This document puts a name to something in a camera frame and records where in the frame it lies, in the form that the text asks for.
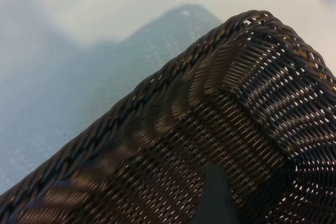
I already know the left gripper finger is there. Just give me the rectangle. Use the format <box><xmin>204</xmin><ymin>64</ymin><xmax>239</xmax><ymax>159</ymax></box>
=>
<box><xmin>202</xmin><ymin>164</ymin><xmax>235</xmax><ymax>224</ymax></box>

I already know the dark brown woven basket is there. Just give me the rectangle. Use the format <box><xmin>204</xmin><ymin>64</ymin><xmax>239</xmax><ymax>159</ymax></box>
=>
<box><xmin>0</xmin><ymin>10</ymin><xmax>336</xmax><ymax>224</ymax></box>

